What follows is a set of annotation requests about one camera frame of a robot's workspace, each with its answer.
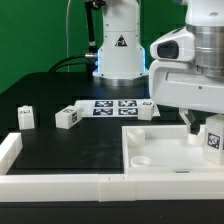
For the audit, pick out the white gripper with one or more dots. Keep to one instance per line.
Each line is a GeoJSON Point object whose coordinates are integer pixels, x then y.
{"type": "Point", "coordinates": [178, 85]}

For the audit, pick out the white square table top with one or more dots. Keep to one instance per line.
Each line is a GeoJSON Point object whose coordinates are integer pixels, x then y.
{"type": "Point", "coordinates": [164, 149]}

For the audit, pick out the tag sheet with markers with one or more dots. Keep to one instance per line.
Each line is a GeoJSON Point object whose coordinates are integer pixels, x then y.
{"type": "Point", "coordinates": [112, 108]}

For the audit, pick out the white U-shaped fence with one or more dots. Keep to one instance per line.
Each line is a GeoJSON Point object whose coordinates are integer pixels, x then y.
{"type": "Point", "coordinates": [100, 187]}

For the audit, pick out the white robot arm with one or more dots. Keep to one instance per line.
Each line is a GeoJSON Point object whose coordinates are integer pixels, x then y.
{"type": "Point", "coordinates": [121, 57]}

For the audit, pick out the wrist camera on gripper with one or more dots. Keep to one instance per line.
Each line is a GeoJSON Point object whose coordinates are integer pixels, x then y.
{"type": "Point", "coordinates": [176, 46]}

